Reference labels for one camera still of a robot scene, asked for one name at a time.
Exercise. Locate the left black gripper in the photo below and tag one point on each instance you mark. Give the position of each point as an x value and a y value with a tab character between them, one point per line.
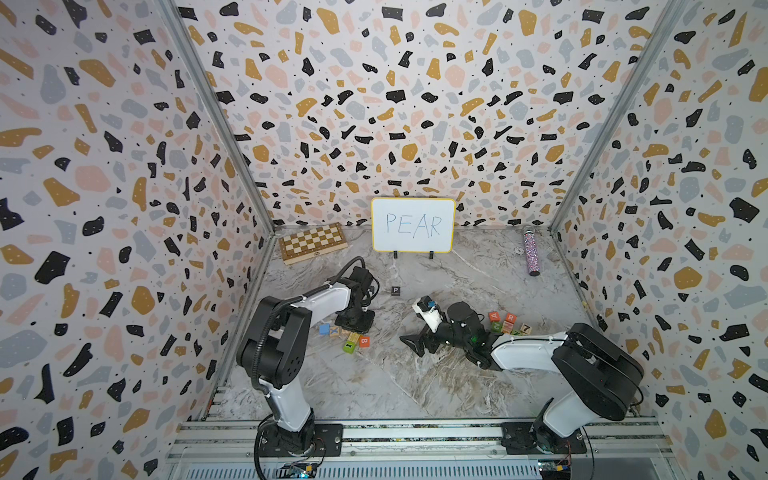
364	328

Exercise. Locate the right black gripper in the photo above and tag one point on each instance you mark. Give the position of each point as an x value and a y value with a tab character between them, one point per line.
427	336

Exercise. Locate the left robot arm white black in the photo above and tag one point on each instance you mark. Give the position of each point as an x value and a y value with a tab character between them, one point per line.
273	348

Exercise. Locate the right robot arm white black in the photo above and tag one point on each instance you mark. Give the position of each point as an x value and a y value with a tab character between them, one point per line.
603	379

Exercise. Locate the wooden chessboard box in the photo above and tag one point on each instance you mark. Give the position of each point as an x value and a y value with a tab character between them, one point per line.
311	243

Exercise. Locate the glittery purple tube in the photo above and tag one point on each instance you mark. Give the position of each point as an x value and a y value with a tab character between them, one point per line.
531	252

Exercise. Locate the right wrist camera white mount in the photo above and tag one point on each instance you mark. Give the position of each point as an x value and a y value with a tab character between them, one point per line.
427	309

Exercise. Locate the whiteboard with yellow frame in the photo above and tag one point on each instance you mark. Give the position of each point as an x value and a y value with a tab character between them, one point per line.
412	225

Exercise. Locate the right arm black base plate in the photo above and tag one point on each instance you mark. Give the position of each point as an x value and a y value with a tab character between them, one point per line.
529	438

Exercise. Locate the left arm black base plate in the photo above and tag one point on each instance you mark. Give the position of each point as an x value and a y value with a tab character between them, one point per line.
317	440

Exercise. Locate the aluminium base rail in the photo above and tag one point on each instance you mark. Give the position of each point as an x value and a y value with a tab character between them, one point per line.
634	448

